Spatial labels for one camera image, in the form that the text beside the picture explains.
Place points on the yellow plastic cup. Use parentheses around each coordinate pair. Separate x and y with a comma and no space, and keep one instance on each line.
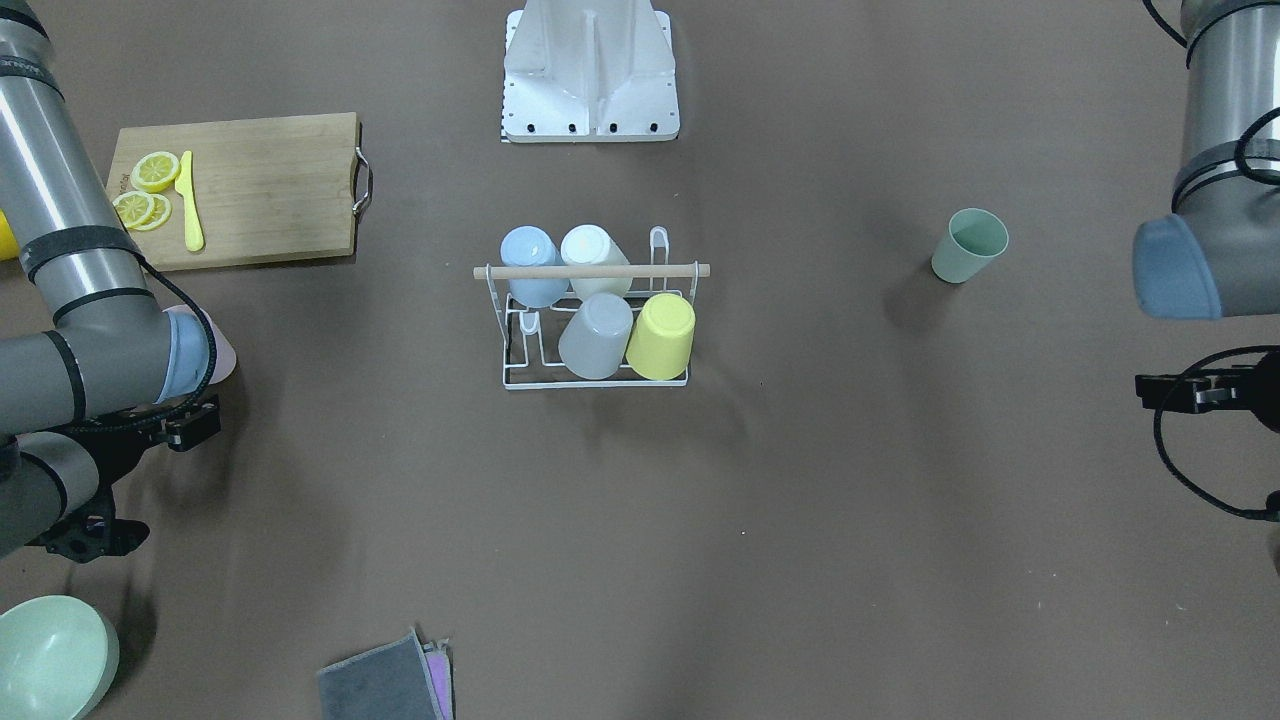
(661,344)

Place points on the whole yellow lemon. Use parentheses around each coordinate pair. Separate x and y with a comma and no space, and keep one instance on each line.
(9,246)

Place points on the white wire cup rack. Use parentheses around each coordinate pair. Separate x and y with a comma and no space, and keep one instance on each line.
(530,357)

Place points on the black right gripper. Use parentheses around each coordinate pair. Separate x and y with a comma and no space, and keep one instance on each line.
(117,463)

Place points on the yellow plastic knife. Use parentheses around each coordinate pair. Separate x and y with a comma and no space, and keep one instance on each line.
(193,232)

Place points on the grey plastic cup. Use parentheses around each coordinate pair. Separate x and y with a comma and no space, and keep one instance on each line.
(594,342)

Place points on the purple folded cloth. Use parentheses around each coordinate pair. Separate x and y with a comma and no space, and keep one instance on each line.
(438,665)

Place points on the mint green bowl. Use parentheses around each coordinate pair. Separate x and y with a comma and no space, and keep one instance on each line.
(59,656)

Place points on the green plastic cup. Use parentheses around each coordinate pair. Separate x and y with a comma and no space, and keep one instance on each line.
(974,238)

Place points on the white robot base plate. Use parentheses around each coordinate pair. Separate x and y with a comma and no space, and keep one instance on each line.
(589,72)

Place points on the light blue plastic cup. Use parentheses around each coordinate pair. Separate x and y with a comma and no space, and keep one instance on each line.
(528,246)

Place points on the white plastic cup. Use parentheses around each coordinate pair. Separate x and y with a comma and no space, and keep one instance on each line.
(591,245)

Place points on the grey folded cloth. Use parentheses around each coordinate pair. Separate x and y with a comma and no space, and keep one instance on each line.
(389,682)

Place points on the lemon slice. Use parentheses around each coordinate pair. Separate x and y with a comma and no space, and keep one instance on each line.
(155,172)
(135,208)
(161,212)

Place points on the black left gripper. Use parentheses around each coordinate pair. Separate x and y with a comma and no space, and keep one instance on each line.
(1262,392)

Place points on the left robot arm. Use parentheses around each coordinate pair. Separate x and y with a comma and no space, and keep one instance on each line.
(1215,255)

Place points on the pink plastic cup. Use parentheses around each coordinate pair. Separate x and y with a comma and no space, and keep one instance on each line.
(226,357)

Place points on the wooden cutting board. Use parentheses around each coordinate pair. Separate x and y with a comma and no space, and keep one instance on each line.
(269,190)

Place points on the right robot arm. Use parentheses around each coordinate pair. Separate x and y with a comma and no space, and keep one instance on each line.
(128,360)

